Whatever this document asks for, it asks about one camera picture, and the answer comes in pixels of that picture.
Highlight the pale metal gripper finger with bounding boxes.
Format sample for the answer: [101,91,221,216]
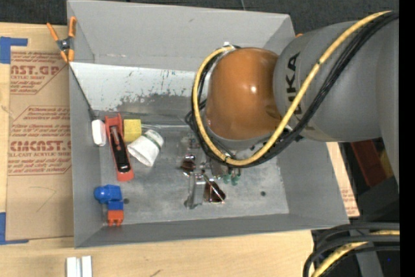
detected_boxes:
[184,171,197,209]
[195,171,205,207]

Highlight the brown lens sunglasses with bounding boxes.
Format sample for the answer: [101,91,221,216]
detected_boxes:
[180,152,227,205]

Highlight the white paper cup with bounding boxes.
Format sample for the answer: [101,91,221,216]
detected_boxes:
[126,129,165,168]

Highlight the blue and red toy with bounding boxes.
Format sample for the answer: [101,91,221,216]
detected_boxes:
[93,184,125,227]

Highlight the yellow sponge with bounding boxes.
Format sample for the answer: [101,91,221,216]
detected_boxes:
[123,119,143,143]

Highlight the red and black stapler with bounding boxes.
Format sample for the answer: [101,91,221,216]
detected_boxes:
[104,112,135,183]

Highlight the white flat block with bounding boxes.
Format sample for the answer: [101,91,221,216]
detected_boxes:
[91,119,108,148]

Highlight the grey metal bin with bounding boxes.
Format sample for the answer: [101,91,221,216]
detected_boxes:
[65,0,351,249]

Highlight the brown cardboard board, red print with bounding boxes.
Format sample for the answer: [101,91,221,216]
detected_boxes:
[0,21,76,246]

